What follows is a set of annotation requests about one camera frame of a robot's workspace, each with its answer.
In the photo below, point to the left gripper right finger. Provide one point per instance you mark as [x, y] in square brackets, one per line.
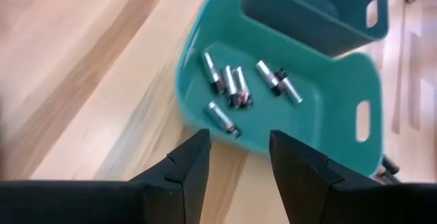
[341, 203]

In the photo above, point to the teal green plastic bin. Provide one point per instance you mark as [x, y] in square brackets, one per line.
[307, 125]

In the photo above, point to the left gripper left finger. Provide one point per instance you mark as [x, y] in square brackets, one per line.
[102, 203]

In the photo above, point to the blue-grey plastic bin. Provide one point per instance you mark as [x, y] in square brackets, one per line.
[290, 19]

